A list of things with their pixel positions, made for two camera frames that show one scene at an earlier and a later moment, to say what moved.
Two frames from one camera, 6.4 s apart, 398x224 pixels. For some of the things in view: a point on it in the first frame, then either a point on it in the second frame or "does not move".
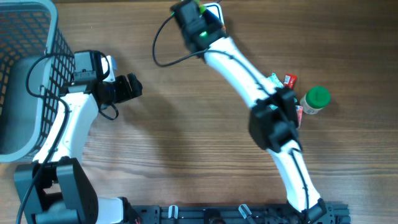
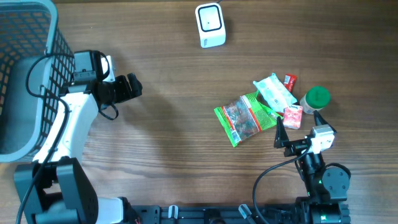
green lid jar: x=316 y=99 does not move
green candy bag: x=202 y=9 to x=245 y=115
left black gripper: x=126 y=93 does not move
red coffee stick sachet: x=290 y=81 does not move
